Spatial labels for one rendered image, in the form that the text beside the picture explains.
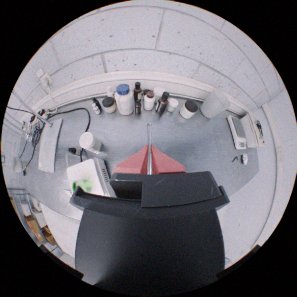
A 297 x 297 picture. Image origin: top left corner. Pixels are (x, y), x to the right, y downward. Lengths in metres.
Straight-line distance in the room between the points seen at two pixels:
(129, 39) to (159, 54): 0.14
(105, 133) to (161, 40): 0.45
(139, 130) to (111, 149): 0.14
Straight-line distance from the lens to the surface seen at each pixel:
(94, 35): 0.46
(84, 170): 0.30
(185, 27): 0.46
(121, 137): 0.36
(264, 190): 1.41
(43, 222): 2.65
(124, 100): 0.34
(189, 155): 0.40
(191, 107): 0.43
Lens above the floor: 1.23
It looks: 75 degrees down
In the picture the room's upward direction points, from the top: 28 degrees clockwise
